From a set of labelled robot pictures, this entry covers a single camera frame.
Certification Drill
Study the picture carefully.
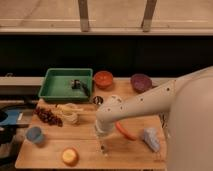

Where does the orange bowl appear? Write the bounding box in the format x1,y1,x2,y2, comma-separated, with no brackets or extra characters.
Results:
94,71,113,89

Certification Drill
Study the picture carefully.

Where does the orange apple toy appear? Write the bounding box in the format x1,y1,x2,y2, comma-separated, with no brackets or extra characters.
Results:
62,148,79,166

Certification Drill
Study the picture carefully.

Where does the blue grey cloth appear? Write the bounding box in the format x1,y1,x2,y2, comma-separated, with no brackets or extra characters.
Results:
141,127,160,152

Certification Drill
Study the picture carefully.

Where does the wooden board table top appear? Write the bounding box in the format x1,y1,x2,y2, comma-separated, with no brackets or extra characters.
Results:
14,78,168,170

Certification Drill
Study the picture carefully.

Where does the black brush in tray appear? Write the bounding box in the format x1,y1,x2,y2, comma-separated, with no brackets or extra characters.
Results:
70,79,90,97

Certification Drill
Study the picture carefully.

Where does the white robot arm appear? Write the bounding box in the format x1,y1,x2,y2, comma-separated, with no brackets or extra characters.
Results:
95,66,213,171

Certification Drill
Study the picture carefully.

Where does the blue object at left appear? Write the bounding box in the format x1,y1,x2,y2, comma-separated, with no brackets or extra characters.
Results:
0,109,21,126

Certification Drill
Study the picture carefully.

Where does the small metal cup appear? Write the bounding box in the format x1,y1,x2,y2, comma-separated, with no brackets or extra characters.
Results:
93,96,103,105

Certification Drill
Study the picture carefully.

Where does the green plastic tray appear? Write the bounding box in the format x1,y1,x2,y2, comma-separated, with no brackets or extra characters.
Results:
38,68,93,102

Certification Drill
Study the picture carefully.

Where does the purple bowl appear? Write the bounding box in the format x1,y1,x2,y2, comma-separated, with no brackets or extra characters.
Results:
130,74,152,93

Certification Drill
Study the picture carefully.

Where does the orange carrot toy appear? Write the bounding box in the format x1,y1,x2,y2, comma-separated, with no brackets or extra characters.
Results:
115,122,137,141

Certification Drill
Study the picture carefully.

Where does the blue plastic cup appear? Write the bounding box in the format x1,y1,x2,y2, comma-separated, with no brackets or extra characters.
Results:
26,126,44,144

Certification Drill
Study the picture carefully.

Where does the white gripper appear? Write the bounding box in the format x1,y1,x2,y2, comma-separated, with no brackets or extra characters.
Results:
94,120,114,156

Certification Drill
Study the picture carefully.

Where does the bunch of dark grapes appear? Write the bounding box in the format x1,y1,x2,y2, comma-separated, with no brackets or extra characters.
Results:
34,108,63,127

